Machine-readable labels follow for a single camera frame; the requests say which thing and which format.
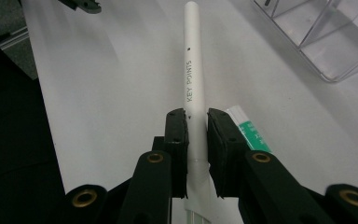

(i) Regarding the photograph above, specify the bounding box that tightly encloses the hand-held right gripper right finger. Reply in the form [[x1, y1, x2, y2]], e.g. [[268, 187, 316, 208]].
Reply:
[[206, 107, 250, 199]]

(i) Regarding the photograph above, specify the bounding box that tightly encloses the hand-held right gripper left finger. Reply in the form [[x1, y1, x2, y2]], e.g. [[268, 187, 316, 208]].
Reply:
[[151, 107, 190, 200]]

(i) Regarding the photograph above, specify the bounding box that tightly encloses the white marker pen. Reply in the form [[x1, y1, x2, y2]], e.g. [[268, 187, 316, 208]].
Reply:
[[182, 0, 213, 224]]

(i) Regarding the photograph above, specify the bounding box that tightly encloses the clear acrylic organizer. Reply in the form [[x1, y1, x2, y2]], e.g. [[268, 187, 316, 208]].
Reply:
[[251, 0, 358, 84]]

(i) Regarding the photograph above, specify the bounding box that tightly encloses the green and white glue stick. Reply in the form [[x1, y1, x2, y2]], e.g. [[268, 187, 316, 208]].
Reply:
[[225, 105, 273, 154]]

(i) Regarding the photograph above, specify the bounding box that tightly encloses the dark grey bracket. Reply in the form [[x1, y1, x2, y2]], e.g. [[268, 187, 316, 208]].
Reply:
[[57, 0, 103, 15]]

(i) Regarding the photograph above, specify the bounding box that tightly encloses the aluminium frame rail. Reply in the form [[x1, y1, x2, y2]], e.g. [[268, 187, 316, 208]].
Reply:
[[0, 26, 31, 51]]

